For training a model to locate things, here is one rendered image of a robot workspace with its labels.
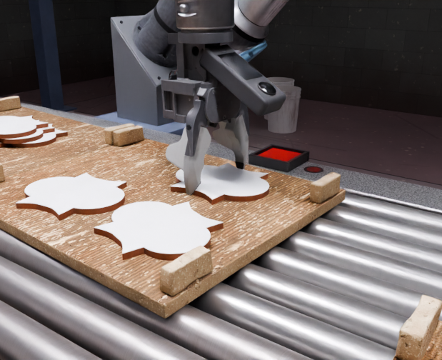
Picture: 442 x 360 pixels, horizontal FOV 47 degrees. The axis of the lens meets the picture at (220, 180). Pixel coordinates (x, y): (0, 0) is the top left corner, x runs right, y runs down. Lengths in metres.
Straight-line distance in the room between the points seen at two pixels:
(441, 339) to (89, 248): 0.35
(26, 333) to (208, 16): 0.41
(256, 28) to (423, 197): 0.58
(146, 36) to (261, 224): 0.79
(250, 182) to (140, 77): 0.66
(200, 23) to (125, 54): 0.70
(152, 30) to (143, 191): 0.66
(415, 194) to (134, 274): 0.44
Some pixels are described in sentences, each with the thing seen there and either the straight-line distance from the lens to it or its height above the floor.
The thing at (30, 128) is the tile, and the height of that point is 0.96.
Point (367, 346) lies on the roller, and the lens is 0.46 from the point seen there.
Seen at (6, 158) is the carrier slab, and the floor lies 0.94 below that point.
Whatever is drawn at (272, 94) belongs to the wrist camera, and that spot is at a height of 1.07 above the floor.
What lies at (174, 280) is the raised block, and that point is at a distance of 0.46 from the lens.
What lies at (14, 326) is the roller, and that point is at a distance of 0.50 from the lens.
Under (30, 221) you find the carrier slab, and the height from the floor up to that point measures 0.94.
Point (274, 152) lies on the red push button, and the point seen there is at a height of 0.93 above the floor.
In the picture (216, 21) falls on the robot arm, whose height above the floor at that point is 1.16.
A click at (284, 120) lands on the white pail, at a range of 4.45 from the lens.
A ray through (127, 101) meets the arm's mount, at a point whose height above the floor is 0.92.
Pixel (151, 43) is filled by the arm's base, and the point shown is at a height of 1.07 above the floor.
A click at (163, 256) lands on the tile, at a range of 0.53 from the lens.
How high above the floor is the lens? 1.20
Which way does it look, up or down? 21 degrees down
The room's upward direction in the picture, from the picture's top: straight up
